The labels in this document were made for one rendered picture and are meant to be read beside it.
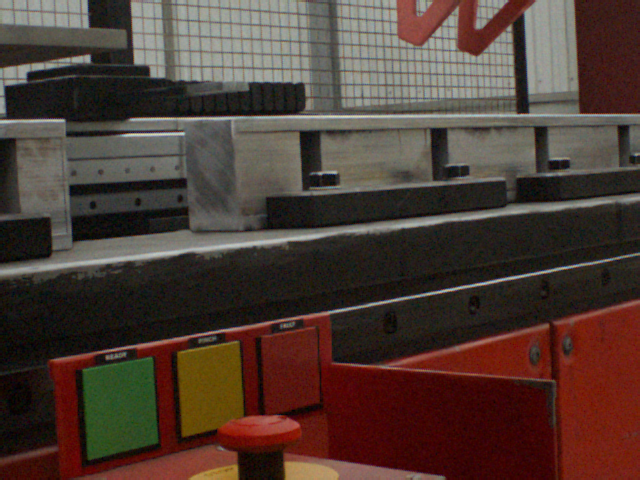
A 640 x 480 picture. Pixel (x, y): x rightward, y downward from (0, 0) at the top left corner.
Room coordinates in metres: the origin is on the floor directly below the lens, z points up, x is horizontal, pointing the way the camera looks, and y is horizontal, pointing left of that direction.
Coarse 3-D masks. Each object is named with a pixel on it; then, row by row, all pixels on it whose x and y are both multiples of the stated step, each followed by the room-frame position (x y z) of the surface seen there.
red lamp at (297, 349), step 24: (264, 336) 0.73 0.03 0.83; (288, 336) 0.74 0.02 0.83; (312, 336) 0.75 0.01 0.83; (264, 360) 0.72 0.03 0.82; (288, 360) 0.74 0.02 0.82; (312, 360) 0.75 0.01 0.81; (264, 384) 0.72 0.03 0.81; (288, 384) 0.74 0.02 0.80; (312, 384) 0.75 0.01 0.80; (288, 408) 0.74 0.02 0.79
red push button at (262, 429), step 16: (256, 416) 0.61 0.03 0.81; (272, 416) 0.61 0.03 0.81; (224, 432) 0.59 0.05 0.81; (240, 432) 0.59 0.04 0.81; (256, 432) 0.59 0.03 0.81; (272, 432) 0.59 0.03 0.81; (288, 432) 0.59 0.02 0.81; (224, 448) 0.59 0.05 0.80; (240, 448) 0.59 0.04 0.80; (256, 448) 0.59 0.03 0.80; (272, 448) 0.59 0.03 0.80; (240, 464) 0.60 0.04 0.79; (256, 464) 0.59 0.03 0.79; (272, 464) 0.59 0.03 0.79
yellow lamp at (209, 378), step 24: (192, 360) 0.68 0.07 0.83; (216, 360) 0.70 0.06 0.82; (240, 360) 0.71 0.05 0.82; (192, 384) 0.68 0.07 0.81; (216, 384) 0.70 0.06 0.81; (240, 384) 0.71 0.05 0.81; (192, 408) 0.68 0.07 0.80; (216, 408) 0.70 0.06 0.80; (240, 408) 0.71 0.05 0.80; (192, 432) 0.68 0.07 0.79
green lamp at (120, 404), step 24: (144, 360) 0.66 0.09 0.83; (96, 384) 0.64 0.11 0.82; (120, 384) 0.65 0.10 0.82; (144, 384) 0.66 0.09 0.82; (96, 408) 0.64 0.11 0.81; (120, 408) 0.65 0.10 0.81; (144, 408) 0.66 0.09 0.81; (96, 432) 0.64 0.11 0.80; (120, 432) 0.65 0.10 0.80; (144, 432) 0.66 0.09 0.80; (96, 456) 0.64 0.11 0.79
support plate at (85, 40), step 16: (0, 32) 0.61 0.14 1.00; (16, 32) 0.61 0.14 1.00; (32, 32) 0.62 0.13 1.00; (48, 32) 0.63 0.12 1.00; (64, 32) 0.63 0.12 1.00; (80, 32) 0.64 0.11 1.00; (96, 32) 0.65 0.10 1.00; (112, 32) 0.66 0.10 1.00; (0, 48) 0.62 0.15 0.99; (16, 48) 0.63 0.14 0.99; (32, 48) 0.63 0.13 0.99; (48, 48) 0.64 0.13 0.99; (64, 48) 0.64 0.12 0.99; (80, 48) 0.65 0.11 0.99; (96, 48) 0.65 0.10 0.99; (112, 48) 0.66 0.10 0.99; (0, 64) 0.71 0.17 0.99; (16, 64) 0.71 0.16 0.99
